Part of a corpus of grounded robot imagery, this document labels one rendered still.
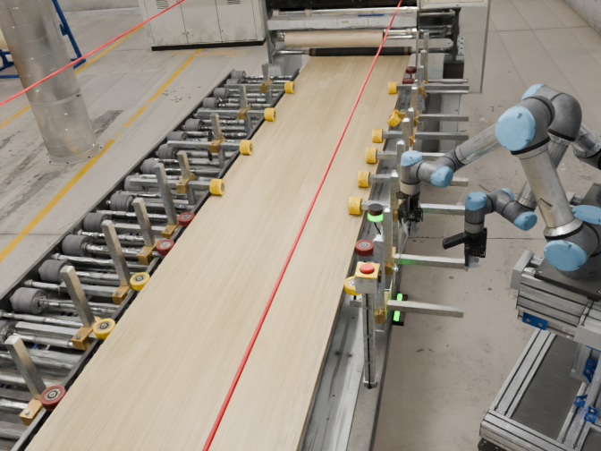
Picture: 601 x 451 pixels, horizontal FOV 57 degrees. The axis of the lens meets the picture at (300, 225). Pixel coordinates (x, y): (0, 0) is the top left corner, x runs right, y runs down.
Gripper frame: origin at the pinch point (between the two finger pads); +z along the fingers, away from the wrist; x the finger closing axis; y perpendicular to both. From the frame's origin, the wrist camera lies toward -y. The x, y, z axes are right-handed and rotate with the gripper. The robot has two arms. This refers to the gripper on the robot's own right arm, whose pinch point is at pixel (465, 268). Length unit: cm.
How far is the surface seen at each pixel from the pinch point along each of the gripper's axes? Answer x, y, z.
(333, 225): 13, -58, -9
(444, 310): -26.5, -7.1, 0.2
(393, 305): -26.4, -26.3, -0.2
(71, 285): -60, -139, -27
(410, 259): -1.4, -22.3, -4.0
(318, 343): -58, -48, -9
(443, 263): -1.5, -8.9, -2.9
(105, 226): -32, -139, -34
